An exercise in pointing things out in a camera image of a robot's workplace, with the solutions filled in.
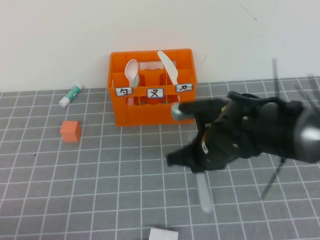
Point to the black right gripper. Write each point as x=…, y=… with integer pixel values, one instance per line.
x=235, y=135

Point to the grey plastic fork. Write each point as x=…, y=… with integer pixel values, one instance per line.
x=205, y=195

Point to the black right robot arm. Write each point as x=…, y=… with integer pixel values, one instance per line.
x=295, y=135

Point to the orange plastic cutlery holder crate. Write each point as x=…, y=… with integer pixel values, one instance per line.
x=150, y=115

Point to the white plastic knife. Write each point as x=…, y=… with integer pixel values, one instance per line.
x=168, y=67

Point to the light green plastic spoon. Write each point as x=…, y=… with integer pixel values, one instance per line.
x=136, y=81

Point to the pale pink plastic spoon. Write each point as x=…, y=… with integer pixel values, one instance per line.
x=131, y=70

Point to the grey grid cutting mat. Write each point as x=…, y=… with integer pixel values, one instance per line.
x=100, y=175

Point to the white block at edge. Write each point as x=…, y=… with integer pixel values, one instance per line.
x=162, y=235

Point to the orange foam block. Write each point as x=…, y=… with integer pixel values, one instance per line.
x=70, y=131

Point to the white green glue stick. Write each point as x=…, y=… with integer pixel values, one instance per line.
x=71, y=95

